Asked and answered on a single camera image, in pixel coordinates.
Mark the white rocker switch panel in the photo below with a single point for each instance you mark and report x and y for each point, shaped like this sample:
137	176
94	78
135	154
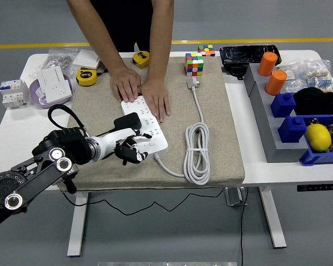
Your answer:
52	76

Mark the blue block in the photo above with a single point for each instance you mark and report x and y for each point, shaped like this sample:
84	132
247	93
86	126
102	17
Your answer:
292	130
283	106

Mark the yellow lemon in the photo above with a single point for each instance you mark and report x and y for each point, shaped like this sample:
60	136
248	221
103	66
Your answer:
318	137

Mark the person's left hand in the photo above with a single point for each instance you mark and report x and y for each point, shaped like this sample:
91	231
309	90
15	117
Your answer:
156	97

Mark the silver box under table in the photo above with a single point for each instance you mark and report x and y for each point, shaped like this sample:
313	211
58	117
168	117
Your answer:
234	196

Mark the purple plate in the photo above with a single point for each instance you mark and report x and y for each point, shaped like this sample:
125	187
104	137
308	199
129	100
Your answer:
32	92

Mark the white power strip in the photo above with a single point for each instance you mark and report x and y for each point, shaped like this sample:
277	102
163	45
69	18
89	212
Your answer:
155	133

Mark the large colourful puzzle cube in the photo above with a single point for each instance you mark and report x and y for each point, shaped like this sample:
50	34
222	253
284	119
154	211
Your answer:
194	65

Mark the white square switch panel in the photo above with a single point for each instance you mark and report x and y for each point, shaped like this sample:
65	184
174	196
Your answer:
84	59

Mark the grey-brown mat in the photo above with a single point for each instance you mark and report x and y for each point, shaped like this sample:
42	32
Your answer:
113	174

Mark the white wall socket panel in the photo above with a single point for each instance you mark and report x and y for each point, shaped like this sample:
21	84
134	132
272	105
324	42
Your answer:
58	91

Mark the small colourful puzzle cube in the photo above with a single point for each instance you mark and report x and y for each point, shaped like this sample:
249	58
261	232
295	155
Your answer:
206	50

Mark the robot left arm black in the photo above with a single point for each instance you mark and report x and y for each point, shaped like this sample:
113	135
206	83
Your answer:
33	180

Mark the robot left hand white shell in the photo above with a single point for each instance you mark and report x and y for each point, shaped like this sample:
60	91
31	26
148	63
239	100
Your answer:
111	144

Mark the white circuit breaker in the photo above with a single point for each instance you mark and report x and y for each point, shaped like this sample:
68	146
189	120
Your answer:
14	94

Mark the person's right hand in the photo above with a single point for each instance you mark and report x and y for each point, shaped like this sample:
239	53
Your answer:
126	83

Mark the clear bag of screws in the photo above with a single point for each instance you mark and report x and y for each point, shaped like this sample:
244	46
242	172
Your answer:
58	59

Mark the blue plastic bin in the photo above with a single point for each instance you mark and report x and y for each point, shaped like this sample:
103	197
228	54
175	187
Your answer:
310	159

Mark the black table control panel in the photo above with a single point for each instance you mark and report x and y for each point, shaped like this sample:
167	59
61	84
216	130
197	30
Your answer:
319	187

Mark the clear bag of resistors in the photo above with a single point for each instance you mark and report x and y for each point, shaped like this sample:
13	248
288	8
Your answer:
320	79

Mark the black wrapped tray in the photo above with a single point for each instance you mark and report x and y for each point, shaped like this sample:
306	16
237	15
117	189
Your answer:
247	54

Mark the person's right forearm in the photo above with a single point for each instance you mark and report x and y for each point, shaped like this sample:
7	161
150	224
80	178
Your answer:
97	33

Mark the person's left forearm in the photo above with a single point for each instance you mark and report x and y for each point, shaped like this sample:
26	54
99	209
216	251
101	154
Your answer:
161	38

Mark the person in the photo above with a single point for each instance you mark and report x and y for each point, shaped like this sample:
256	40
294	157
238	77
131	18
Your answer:
125	22

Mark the grey stepped block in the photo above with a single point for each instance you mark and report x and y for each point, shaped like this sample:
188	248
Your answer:
266	124

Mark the clear bag of small parts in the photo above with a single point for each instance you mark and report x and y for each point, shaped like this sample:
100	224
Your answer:
295	80

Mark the black cloth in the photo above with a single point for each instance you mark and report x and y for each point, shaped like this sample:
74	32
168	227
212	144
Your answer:
316	102

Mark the white table leg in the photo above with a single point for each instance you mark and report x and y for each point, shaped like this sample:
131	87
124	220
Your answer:
77	227
273	221

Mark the orange cylinder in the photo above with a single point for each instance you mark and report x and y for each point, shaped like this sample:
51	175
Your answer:
267	65
275	83

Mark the black plug adapter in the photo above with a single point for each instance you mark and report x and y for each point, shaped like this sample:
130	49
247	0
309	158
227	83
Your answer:
127	120

